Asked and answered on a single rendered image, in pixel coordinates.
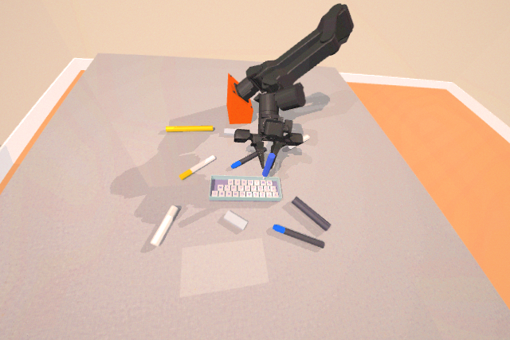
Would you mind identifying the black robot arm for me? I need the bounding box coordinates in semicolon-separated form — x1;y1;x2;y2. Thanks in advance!
233;3;354;137

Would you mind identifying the dark grey cylinder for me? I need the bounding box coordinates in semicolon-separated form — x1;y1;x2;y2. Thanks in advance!
292;197;331;232

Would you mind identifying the black marker with blue cap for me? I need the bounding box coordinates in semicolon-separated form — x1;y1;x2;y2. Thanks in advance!
231;147;267;168
273;225;325;248

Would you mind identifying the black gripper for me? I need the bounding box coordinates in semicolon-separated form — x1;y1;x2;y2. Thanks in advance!
234;111;304;169

